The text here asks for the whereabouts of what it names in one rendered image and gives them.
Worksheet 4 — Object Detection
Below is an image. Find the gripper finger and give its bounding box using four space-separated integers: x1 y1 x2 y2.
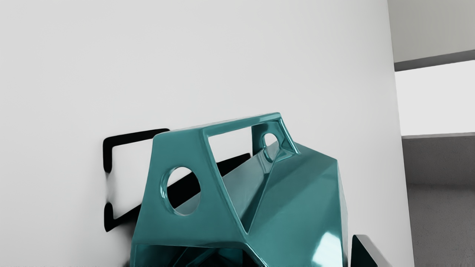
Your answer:
350 234 393 267

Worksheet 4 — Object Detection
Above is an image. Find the teal faceted mug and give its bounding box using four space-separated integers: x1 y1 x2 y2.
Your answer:
130 112 350 267

